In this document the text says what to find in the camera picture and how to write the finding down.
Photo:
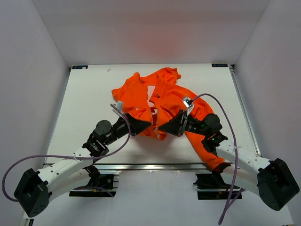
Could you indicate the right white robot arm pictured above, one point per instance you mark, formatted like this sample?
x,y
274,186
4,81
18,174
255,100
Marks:
x,y
271,180

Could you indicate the orange zip jacket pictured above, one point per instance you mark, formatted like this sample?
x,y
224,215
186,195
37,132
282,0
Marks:
x,y
157,98

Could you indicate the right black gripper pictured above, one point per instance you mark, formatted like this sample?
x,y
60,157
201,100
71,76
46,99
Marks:
x,y
174,126

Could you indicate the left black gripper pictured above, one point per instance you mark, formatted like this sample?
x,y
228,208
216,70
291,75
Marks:
x,y
137,125

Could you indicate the left blue table label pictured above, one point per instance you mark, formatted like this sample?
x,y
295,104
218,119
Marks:
x,y
79,67

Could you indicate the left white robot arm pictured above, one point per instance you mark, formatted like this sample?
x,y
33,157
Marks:
x,y
36,189

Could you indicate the aluminium table edge rail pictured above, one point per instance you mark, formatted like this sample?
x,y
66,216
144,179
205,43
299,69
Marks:
x,y
101,165

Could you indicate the blue table label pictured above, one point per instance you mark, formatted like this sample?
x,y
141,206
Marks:
x,y
79,67
219,65

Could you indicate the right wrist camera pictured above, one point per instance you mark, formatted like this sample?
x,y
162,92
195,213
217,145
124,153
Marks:
x,y
189,105

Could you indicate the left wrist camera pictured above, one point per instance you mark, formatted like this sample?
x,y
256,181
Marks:
x,y
117,107

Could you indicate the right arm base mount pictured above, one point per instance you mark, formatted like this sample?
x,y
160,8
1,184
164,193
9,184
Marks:
x,y
211,186

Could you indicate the right blue table label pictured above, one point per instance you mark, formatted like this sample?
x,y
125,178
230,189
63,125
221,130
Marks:
x,y
219,65

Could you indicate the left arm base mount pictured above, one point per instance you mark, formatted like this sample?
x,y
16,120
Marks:
x,y
102,184

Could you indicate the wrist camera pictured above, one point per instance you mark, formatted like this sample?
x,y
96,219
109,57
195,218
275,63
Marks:
x,y
189,105
117,107

